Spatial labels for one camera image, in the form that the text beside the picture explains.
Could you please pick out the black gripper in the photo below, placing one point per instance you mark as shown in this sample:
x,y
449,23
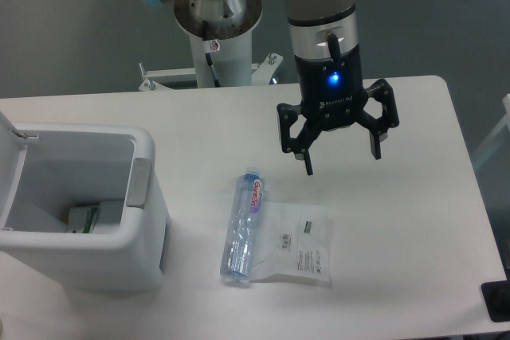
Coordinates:
x,y
334,85

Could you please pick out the green white carton in bin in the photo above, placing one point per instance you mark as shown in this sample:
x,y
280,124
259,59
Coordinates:
x,y
82,219

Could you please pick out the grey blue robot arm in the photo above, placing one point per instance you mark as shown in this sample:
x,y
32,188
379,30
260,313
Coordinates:
x,y
325,45

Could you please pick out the white frame at right edge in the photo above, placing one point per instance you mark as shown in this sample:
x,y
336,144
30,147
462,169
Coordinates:
x,y
494,140

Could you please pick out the crushed clear plastic bottle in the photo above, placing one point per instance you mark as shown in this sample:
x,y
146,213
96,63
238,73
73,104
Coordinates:
x,y
241,235

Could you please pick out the black device at table edge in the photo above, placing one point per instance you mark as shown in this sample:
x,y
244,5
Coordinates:
x,y
496,296

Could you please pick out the clear plastic bag with labels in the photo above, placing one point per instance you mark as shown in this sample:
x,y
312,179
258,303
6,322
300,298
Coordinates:
x,y
292,244

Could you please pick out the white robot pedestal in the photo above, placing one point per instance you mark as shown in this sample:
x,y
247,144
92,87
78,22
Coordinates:
x,y
220,36

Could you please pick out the white trash can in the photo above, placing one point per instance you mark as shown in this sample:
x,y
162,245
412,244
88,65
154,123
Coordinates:
x,y
82,204

